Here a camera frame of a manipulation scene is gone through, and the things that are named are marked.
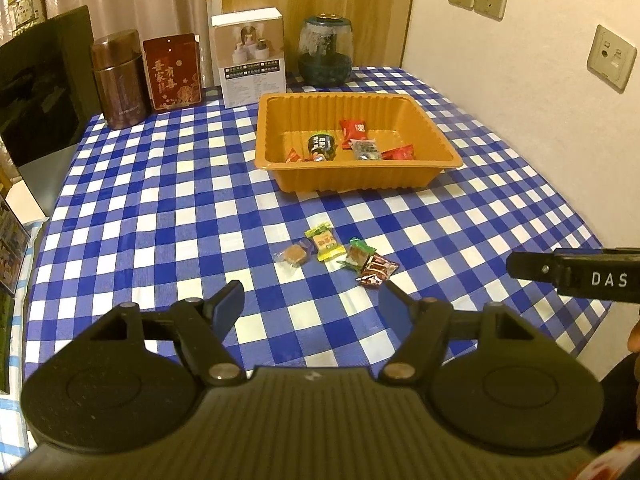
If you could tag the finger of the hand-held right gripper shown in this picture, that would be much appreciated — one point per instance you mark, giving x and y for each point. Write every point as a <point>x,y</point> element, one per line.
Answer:
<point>530,265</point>
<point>577,251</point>

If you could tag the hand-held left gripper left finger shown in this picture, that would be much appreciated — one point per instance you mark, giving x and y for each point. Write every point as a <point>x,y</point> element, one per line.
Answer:
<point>227,305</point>

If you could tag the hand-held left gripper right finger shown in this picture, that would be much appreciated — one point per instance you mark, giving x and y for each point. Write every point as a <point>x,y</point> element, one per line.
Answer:
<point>392,302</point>

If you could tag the dark red brown snack packet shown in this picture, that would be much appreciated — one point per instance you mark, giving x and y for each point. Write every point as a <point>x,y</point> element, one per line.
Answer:
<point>376,271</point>

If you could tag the green brown snack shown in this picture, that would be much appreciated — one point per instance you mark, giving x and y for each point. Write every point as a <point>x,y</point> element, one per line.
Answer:
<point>356,256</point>

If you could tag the brown cake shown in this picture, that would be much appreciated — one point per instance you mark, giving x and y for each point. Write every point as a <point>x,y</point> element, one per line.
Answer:
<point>296,255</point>

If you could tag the yellow snack packet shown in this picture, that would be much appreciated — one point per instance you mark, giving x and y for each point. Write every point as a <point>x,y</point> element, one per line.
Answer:
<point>324,242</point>

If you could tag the orange plastic tray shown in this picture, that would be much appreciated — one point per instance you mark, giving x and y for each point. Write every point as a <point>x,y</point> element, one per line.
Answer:
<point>350,177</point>

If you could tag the plain red snack packet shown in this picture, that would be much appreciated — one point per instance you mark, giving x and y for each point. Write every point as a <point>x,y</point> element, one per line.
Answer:
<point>400,152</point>

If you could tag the grey clear snack packet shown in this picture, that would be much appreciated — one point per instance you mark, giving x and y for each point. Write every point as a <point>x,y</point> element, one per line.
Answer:
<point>365,150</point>

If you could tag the small red candy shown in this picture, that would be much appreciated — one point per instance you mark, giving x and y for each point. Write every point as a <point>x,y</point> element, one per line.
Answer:
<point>293,155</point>

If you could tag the black green snack packet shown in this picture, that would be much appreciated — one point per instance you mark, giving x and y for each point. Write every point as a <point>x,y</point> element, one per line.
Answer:
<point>320,144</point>

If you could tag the red packet with white label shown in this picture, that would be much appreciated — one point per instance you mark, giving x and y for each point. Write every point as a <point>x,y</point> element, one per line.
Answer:
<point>352,129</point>

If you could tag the person's right hand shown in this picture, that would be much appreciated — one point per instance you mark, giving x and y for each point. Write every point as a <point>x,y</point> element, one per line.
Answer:
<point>634,336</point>

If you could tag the blue white checkered tablecloth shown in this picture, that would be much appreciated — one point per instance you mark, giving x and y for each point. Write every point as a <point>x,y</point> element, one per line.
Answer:
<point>150,210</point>

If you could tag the red patterned tin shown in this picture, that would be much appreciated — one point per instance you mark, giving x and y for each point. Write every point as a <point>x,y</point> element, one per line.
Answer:
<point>172,75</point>

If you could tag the brown metal canister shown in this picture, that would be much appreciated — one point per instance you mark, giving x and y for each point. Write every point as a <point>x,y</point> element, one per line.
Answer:
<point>119,85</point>

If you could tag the white product box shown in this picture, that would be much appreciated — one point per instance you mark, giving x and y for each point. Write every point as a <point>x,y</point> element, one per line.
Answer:
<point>250,60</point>

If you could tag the glass jar with green lid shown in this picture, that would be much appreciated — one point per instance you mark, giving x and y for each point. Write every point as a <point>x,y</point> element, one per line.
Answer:
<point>325,55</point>

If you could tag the black monitor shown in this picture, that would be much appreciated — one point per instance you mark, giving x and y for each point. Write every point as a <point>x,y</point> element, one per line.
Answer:
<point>45,90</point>

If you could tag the small jar with yellow lid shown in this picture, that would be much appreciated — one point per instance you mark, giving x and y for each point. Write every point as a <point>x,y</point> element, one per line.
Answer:
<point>23,12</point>

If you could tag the beige network wall plate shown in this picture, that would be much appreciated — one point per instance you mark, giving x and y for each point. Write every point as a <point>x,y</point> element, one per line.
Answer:
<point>611,57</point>

